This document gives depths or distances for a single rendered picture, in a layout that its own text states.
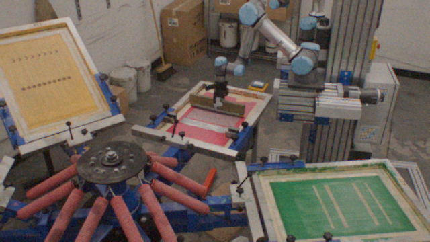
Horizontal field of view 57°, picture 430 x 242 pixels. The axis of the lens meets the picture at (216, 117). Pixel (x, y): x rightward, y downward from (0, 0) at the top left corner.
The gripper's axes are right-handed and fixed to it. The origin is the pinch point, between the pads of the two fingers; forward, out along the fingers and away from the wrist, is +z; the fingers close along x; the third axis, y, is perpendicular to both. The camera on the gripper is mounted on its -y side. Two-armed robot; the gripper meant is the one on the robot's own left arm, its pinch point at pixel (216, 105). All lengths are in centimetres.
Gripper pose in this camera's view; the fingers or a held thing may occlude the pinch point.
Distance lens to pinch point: 275.0
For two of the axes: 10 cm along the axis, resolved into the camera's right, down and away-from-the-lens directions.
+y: 9.1, 2.4, -3.4
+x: 4.1, -4.8, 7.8
